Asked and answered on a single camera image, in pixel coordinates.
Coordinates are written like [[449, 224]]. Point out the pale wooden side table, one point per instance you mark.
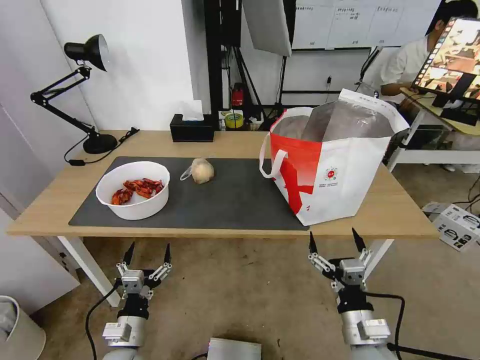
[[427, 107]]

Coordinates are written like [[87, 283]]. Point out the white softbox light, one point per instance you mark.
[[266, 26]]

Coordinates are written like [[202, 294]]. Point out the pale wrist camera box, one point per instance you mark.
[[133, 284], [352, 273]]

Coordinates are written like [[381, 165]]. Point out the black desk lamp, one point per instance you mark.
[[96, 144]]

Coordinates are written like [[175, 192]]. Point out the black metal frame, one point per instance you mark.
[[215, 56]]

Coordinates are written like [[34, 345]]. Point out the white round takeout bowl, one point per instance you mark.
[[138, 210]]

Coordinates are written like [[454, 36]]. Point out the red canister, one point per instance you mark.
[[237, 97]]

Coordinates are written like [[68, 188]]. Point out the computer monitor with stand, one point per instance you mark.
[[450, 48]]

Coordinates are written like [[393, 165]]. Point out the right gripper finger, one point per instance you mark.
[[313, 245], [359, 242]]

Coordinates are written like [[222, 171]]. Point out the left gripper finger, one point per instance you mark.
[[129, 257], [167, 257]]

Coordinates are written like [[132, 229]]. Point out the white printed cardboard box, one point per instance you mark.
[[457, 228]]

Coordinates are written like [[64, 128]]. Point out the red crayfish shell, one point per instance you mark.
[[122, 197], [146, 186]]

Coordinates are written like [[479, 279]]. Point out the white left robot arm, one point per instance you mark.
[[131, 335]]

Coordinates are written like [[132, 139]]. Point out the yellow green tape roll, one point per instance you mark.
[[234, 120]]

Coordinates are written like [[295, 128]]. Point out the person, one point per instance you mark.
[[405, 62]]

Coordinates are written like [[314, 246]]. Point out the dark grey desk mat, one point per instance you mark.
[[232, 202]]

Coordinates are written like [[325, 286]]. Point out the black tissue box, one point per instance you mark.
[[191, 132]]

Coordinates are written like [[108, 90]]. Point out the white whiteboard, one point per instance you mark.
[[348, 22]]

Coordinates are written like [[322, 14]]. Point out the crumpled wrapper trash ball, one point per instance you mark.
[[203, 170]]

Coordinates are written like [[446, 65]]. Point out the white table leg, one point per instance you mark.
[[90, 266], [378, 255]]

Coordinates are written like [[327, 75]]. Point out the black light stand tripod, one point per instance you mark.
[[249, 80]]

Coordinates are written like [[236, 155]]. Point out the white and red takeout bag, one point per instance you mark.
[[337, 187]]

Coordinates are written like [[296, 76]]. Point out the grey waste bin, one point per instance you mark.
[[26, 337]]

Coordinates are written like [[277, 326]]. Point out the white cabinet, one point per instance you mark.
[[33, 270]]

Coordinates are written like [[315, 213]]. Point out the grey robot front housing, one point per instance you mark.
[[234, 350]]

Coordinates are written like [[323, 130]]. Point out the white tissue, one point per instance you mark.
[[190, 110]]

